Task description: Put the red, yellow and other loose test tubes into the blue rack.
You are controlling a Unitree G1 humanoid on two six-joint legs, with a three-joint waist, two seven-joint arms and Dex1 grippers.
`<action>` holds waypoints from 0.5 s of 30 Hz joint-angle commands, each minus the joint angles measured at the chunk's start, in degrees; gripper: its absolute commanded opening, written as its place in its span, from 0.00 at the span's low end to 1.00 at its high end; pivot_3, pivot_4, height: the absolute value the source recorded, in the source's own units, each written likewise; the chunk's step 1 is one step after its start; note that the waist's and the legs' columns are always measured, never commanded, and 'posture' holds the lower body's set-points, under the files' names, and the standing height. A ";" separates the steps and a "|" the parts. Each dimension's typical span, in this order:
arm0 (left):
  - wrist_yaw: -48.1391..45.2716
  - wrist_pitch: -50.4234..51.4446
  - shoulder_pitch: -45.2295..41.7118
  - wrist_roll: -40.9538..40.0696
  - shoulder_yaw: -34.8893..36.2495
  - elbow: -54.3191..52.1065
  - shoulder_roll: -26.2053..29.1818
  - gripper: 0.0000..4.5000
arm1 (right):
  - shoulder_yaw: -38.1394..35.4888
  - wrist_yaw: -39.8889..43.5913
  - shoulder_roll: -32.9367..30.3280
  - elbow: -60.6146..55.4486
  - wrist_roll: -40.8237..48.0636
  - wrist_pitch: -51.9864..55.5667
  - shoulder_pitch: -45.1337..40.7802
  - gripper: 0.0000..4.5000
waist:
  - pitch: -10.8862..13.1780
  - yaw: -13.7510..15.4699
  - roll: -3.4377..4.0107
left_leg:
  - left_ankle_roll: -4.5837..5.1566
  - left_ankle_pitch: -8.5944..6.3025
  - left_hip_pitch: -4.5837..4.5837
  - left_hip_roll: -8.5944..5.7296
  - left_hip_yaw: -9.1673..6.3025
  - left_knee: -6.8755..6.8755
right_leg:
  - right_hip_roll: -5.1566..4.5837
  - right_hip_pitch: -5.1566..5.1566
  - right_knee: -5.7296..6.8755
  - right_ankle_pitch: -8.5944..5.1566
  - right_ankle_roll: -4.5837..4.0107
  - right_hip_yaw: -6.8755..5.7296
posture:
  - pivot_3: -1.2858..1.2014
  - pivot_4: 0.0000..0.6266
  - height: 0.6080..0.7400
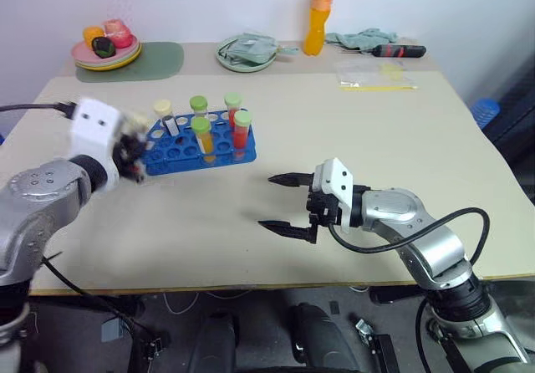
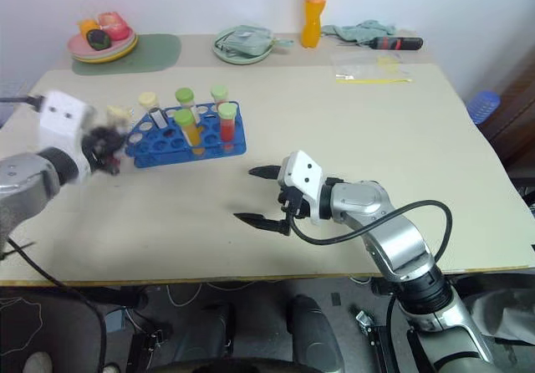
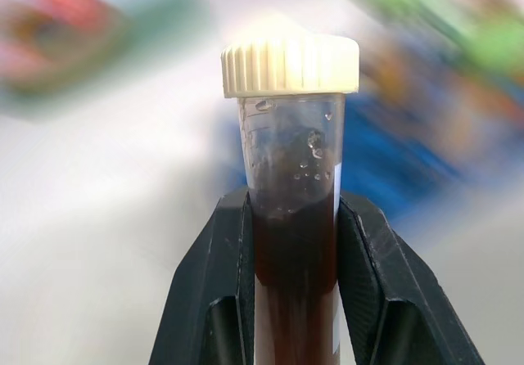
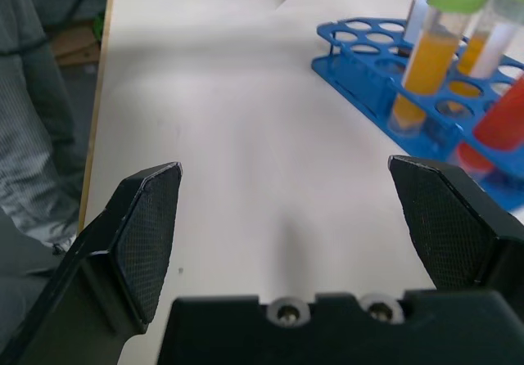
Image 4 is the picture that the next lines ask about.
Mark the clear test tube green cap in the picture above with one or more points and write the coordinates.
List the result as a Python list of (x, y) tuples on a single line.
[(496, 48)]

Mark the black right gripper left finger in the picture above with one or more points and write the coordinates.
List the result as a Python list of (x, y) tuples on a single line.
[(139, 234)]

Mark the blue test tube rack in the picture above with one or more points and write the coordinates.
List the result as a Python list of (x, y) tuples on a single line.
[(360, 74)]

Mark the red test tube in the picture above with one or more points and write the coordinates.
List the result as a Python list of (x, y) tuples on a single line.
[(503, 115)]

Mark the yellow test tube orange cap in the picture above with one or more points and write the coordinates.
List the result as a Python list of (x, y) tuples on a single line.
[(471, 54)]

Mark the person in grey clothing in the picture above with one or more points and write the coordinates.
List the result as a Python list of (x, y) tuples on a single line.
[(32, 115)]

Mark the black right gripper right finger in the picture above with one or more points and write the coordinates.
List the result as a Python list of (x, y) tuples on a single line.
[(446, 226)]

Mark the clear test tube white label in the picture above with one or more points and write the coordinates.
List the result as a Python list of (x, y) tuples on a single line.
[(417, 17)]

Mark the brown cardboard box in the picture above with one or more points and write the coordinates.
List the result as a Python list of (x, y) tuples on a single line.
[(78, 43)]

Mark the yellow test tube green cap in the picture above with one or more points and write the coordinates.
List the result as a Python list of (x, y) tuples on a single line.
[(434, 62)]

